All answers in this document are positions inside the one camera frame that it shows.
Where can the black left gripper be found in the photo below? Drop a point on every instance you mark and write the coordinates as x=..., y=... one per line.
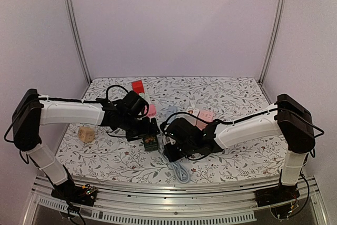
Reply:
x=146, y=130

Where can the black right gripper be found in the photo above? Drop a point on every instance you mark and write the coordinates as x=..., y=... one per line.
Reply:
x=170, y=152

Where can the dark green cube socket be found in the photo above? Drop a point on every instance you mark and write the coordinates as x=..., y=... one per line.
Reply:
x=150, y=143

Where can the beige cube socket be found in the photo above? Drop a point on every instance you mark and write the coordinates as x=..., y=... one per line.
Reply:
x=86, y=134

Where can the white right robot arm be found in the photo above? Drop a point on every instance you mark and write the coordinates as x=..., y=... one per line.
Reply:
x=285, y=117

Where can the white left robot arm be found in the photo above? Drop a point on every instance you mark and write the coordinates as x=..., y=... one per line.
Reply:
x=34, y=110

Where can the pink plug adapter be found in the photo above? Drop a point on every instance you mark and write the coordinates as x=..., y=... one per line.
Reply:
x=151, y=111

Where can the pink cube socket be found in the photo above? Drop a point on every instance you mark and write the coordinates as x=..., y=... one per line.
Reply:
x=204, y=117

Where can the white power strip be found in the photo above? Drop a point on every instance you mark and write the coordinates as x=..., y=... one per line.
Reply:
x=145, y=97

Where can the light blue power strip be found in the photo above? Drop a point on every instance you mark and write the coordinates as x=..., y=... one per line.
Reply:
x=170, y=110

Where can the red cube adapter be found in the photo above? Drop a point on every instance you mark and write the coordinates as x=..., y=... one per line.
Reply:
x=138, y=87

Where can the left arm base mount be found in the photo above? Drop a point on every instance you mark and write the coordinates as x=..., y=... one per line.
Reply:
x=70, y=192

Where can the aluminium table edge rail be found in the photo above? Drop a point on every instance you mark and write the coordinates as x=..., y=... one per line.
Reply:
x=136, y=203

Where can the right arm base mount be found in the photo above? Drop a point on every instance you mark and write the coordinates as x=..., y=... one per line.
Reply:
x=277, y=194

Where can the left aluminium frame post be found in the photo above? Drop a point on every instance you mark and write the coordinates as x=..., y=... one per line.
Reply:
x=77, y=40

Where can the aluminium frame post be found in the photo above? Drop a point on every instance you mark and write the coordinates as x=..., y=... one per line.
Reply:
x=272, y=41
x=77, y=40

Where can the right aluminium frame post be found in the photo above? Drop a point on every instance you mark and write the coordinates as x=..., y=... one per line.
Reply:
x=272, y=41

